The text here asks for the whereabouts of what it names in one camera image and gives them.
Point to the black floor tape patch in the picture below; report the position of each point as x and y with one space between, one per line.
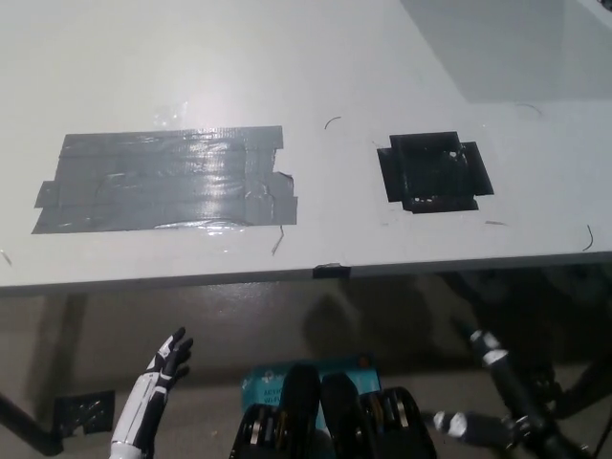
86 411

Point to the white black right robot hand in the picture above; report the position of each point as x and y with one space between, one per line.
521 411

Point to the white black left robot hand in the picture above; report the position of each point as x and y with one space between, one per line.
143 397

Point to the grey duct tape patch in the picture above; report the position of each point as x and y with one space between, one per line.
167 181

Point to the small black tape strip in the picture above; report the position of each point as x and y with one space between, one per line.
332 271

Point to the black table leg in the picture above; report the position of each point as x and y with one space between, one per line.
28 425

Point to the black tape square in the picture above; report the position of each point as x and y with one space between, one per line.
435 172

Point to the teal cardboard box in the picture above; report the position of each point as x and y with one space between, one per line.
268 387

